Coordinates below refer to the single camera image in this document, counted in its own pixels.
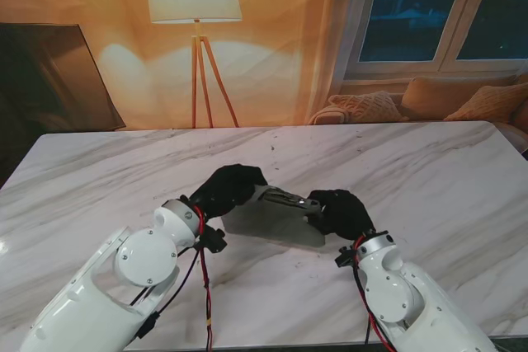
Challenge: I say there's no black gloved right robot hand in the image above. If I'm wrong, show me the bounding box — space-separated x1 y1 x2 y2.
307 188 376 244

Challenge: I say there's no sheer beige curtain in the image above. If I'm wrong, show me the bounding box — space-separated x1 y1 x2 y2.
304 0 385 125

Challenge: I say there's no dark flat television screen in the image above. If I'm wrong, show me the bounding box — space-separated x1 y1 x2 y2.
0 22 127 171

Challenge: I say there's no red black arm cable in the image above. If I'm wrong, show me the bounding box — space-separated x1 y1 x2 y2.
123 207 215 351
350 236 399 352

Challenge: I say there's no red black right arm cable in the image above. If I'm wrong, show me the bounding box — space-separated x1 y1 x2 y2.
350 236 399 352

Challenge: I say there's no grey suede zipper pouch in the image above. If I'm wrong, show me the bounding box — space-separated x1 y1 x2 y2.
222 183 326 249

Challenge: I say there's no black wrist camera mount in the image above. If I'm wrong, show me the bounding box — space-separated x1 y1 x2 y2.
193 224 228 255
333 244 358 271

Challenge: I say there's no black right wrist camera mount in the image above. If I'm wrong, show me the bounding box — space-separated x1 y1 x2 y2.
333 244 358 271

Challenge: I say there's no plain orange cushion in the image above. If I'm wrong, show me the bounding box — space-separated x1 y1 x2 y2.
400 75 517 122

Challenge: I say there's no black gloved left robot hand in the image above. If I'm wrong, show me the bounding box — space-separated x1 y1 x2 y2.
189 164 269 220

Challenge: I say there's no beige sofa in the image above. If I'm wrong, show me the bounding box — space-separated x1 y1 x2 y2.
308 73 528 159

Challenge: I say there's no white framed window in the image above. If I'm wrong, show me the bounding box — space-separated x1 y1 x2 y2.
342 0 528 81

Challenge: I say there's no cream knitted cushion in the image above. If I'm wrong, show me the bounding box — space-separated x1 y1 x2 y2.
328 90 410 124

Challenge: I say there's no red black left arm cable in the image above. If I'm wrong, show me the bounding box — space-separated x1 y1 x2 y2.
123 207 215 351

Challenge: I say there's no orange knitted cushion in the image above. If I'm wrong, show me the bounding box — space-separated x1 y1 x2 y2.
443 82 528 124

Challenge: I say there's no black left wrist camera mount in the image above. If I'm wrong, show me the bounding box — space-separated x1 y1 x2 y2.
193 224 228 255

